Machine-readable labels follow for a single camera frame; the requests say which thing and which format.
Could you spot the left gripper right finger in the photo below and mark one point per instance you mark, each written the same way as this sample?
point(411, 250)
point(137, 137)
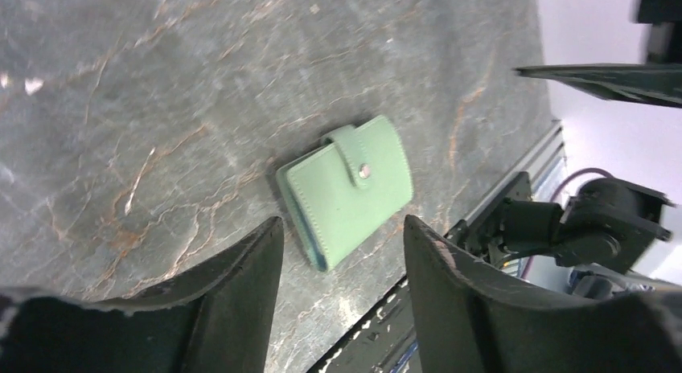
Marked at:
point(471, 317)

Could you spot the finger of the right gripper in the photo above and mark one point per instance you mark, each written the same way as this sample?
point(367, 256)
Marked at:
point(646, 84)

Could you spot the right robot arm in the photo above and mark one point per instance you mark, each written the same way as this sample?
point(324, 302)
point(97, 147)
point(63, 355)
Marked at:
point(609, 221)

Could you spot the green card holder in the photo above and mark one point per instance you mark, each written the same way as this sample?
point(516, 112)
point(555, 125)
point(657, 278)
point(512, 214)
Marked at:
point(341, 193)

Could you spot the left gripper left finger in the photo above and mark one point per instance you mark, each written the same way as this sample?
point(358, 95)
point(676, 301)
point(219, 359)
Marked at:
point(214, 317)

